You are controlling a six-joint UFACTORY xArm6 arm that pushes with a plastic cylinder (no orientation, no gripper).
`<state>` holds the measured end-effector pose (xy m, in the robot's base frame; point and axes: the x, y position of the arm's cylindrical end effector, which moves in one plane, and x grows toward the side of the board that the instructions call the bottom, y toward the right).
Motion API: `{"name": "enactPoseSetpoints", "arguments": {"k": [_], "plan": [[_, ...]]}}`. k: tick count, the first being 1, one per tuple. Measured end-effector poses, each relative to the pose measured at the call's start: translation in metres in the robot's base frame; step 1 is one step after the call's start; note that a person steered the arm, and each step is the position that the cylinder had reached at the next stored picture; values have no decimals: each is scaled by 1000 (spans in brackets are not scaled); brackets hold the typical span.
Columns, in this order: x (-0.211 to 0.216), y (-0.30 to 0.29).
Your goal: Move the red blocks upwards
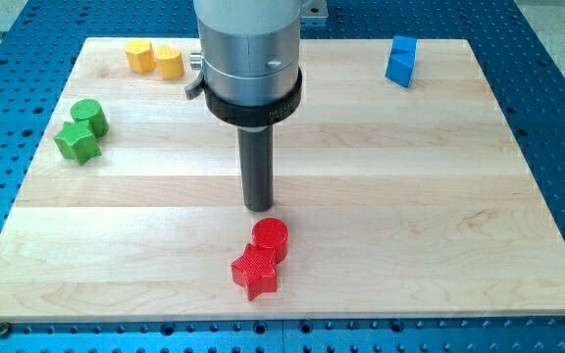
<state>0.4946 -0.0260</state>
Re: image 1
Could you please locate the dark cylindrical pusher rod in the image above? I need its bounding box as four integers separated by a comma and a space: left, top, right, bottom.
237, 126, 274, 212

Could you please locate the red cylinder block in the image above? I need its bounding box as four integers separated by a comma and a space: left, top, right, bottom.
252, 218, 289, 264

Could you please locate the red star block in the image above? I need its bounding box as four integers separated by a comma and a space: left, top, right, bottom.
231, 243, 278, 301

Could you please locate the yellow heart block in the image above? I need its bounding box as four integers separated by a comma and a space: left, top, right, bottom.
155, 44, 184, 79

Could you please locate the blue triangle block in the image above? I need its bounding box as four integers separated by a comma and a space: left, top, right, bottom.
385, 52, 415, 87

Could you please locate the blue cube block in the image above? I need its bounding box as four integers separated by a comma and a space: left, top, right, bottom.
391, 35, 417, 54

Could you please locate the yellow hexagon block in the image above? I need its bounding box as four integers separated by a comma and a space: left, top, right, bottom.
126, 38, 156, 74

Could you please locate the green cylinder block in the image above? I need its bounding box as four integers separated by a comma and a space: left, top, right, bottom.
70, 98, 109, 137

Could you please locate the green star block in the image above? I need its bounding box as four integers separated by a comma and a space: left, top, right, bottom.
54, 121, 102, 166

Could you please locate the grey metal mounting bracket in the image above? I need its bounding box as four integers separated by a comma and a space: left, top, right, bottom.
301, 0, 329, 25

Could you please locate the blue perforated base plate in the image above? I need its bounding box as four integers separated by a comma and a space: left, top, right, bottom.
0, 1, 565, 352

